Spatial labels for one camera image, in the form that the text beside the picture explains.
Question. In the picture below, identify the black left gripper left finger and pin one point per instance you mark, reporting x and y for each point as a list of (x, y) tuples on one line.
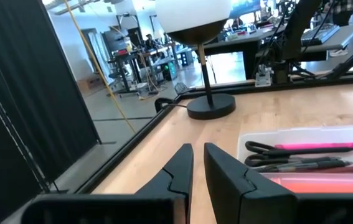
[(179, 168)]

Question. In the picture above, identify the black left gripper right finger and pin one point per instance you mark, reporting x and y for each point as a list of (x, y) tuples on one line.
[(226, 186)]

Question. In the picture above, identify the clear plastic supply box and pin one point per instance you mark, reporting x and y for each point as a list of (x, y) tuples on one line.
[(288, 135)]

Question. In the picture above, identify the black gel pen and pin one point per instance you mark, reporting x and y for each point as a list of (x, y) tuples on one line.
[(307, 165), (313, 151)]

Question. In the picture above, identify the slim pink pen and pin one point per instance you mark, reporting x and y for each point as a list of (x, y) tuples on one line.
[(319, 145)]

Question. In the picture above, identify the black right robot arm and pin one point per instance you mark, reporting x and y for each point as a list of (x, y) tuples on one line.
[(300, 28)]

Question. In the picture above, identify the person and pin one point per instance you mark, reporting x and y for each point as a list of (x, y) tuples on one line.
[(344, 9), (149, 42)]

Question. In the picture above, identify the grey desk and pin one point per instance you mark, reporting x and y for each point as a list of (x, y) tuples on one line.
[(241, 49), (347, 39)]

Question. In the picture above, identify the white globe lamp black base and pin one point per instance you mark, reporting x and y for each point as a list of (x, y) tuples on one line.
[(191, 15)]

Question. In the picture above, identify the black curtain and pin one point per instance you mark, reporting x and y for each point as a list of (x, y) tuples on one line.
[(23, 93)]

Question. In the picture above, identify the black keyboard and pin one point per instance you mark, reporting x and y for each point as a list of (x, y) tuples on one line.
[(319, 35)]

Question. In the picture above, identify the black aluminium table frame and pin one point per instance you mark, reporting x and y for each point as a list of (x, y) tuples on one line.
[(244, 88)]

